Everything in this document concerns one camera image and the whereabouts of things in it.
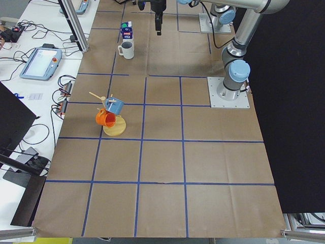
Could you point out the blue teach pendant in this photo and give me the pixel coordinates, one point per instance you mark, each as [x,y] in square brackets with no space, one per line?
[42,64]

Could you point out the blue mug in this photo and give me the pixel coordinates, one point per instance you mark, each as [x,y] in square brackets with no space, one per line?
[113,105]

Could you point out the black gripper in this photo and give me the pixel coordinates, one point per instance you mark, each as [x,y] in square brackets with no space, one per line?
[158,6]

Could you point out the aluminium frame post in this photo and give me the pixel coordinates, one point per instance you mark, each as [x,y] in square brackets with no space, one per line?
[74,24]

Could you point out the wooden mug tree stand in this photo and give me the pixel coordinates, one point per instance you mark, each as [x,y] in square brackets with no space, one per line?
[120,124]

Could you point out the black monitor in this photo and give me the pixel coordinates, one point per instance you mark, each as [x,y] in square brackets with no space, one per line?
[16,120]

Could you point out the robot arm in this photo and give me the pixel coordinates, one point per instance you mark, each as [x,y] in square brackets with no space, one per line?
[225,13]
[236,69]

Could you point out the white mug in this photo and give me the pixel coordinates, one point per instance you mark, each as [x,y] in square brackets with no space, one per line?
[126,49]

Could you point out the orange mug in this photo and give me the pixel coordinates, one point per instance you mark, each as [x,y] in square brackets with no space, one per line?
[105,118]

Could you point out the blue white milk carton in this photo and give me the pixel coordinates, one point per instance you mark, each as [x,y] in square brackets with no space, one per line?
[126,30]

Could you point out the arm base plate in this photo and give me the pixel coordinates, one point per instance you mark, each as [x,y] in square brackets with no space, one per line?
[220,97]
[206,24]

